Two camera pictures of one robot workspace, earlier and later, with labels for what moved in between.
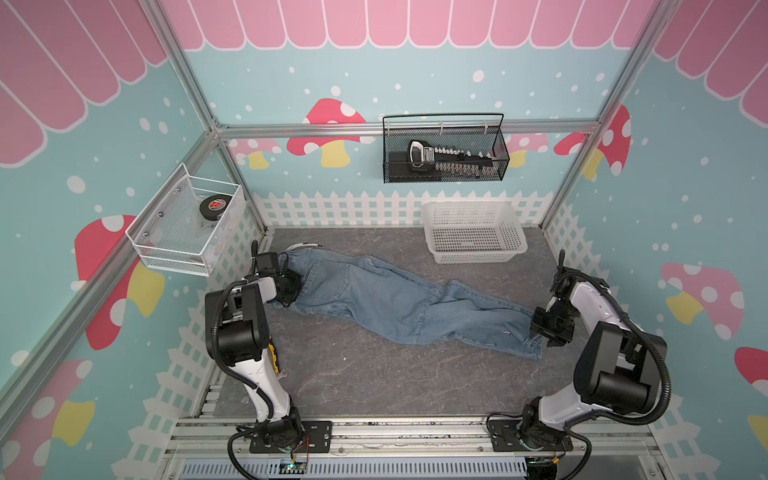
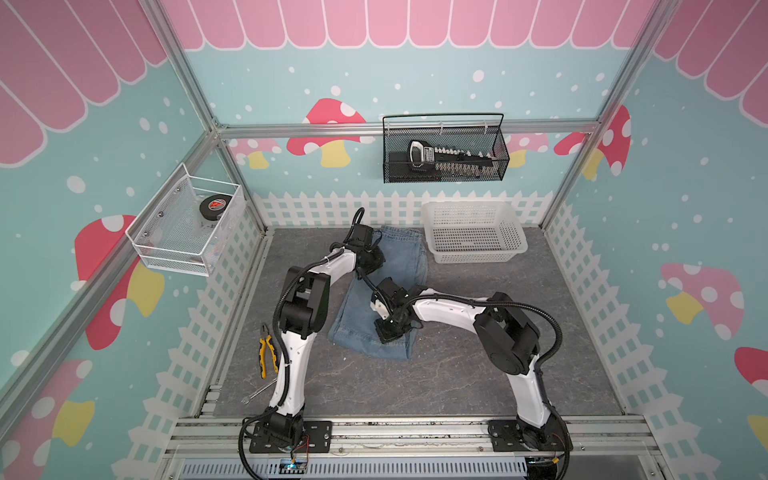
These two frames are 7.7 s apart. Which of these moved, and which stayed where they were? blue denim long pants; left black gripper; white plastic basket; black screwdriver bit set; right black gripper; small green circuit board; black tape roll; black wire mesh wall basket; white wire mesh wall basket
Moved: blue denim long pants; left black gripper; right black gripper
Stayed: small green circuit board; white plastic basket; black wire mesh wall basket; black screwdriver bit set; white wire mesh wall basket; black tape roll
